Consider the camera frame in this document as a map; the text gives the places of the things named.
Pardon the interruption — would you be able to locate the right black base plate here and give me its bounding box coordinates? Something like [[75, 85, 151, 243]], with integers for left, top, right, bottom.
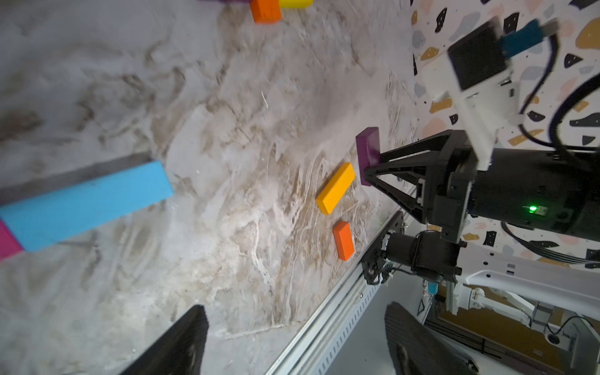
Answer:
[[360, 210, 404, 286]]

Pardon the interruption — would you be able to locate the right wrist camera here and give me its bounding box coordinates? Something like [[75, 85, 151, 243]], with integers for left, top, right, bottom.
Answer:
[[420, 17, 559, 171]]

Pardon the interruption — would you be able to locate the purple block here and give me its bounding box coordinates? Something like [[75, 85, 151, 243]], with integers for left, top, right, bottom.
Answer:
[[356, 127, 381, 186]]

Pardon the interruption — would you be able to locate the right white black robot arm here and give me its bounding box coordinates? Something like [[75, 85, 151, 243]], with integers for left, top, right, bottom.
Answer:
[[356, 127, 599, 319]]

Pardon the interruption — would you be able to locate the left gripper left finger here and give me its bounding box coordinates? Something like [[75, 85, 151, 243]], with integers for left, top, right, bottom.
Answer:
[[122, 305, 209, 375]]

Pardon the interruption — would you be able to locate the light blue long block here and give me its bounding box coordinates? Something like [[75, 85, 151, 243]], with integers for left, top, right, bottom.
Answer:
[[1, 161, 173, 253]]

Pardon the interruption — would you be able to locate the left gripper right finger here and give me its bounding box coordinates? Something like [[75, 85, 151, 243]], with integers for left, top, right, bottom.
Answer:
[[384, 302, 477, 375]]

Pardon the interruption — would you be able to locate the orange long block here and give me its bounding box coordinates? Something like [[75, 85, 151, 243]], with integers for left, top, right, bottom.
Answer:
[[250, 0, 282, 24]]

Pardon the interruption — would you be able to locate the amber long block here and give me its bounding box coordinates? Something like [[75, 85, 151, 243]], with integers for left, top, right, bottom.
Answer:
[[316, 162, 356, 215]]

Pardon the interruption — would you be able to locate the magenta block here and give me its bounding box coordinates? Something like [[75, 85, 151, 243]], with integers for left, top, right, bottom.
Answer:
[[0, 220, 23, 261]]

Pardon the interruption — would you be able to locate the orange short block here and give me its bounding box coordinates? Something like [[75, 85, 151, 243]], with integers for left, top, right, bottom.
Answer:
[[333, 220, 356, 262]]

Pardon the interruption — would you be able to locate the yellow short block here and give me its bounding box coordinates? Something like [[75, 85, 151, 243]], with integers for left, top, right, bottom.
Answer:
[[279, 0, 314, 9]]

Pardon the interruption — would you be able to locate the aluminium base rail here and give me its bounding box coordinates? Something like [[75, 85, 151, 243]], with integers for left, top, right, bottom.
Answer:
[[264, 208, 409, 375]]

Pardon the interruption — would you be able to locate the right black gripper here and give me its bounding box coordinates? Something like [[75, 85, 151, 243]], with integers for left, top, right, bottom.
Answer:
[[366, 130, 478, 243]]

